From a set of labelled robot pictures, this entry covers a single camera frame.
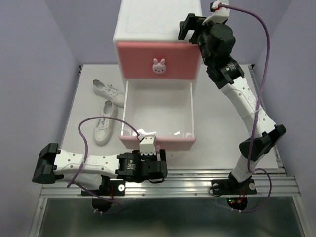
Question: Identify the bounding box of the white sneaker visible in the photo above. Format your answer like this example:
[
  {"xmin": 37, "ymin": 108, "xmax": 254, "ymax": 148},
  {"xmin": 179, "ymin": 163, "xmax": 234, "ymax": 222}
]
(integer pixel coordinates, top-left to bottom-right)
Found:
[
  {"xmin": 94, "ymin": 100, "xmax": 118, "ymax": 146},
  {"xmin": 93, "ymin": 80, "xmax": 125, "ymax": 108}
]

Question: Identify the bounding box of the white sneaker front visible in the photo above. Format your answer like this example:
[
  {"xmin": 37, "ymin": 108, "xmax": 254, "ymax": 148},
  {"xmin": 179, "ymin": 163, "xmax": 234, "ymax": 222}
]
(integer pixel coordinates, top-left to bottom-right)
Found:
[{"xmin": 94, "ymin": 100, "xmax": 118, "ymax": 146}]

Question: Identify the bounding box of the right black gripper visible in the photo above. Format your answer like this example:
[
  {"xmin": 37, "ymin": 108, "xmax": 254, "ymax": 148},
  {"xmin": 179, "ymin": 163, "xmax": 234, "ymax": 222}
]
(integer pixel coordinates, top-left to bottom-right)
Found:
[{"xmin": 176, "ymin": 17, "xmax": 215, "ymax": 67}]

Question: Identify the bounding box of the aluminium mounting rail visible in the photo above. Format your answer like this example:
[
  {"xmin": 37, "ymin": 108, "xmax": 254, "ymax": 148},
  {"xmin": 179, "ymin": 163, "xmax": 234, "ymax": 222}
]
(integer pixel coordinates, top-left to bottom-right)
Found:
[{"xmin": 40, "ymin": 168, "xmax": 301, "ymax": 199}]

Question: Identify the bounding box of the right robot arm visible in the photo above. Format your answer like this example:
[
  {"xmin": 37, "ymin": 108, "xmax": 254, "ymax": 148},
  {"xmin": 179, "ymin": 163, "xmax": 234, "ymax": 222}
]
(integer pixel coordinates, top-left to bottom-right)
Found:
[{"xmin": 178, "ymin": 13, "xmax": 286, "ymax": 196}]

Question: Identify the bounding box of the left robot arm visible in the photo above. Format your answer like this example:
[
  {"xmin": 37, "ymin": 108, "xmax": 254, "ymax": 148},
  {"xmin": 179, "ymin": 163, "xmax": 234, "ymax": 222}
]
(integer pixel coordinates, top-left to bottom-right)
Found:
[{"xmin": 32, "ymin": 143, "xmax": 168, "ymax": 195}]

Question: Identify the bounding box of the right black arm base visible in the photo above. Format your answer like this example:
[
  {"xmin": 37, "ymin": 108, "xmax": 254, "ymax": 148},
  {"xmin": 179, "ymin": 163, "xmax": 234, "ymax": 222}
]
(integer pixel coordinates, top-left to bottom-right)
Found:
[{"xmin": 209, "ymin": 177, "xmax": 257, "ymax": 212}]

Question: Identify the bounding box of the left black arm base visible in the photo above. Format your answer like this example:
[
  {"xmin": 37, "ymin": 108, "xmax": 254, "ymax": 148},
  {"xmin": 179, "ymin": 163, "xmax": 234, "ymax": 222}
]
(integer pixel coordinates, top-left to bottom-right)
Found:
[{"xmin": 78, "ymin": 176, "xmax": 126, "ymax": 216}]

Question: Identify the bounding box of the pink top drawer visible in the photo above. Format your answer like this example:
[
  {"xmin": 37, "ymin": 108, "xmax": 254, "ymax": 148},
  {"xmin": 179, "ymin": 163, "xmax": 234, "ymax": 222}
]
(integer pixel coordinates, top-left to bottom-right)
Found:
[{"xmin": 117, "ymin": 42, "xmax": 201, "ymax": 80}]

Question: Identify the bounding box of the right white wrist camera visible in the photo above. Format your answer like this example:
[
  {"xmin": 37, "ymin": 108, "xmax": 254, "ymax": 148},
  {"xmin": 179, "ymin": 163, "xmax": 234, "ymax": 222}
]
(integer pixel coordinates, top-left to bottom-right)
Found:
[{"xmin": 202, "ymin": 0, "xmax": 230, "ymax": 25}]

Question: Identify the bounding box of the light pink bottom drawer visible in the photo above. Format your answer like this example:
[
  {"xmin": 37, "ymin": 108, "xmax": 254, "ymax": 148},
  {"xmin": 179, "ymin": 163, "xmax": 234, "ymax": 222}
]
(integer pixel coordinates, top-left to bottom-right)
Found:
[{"xmin": 120, "ymin": 79, "xmax": 196, "ymax": 151}]

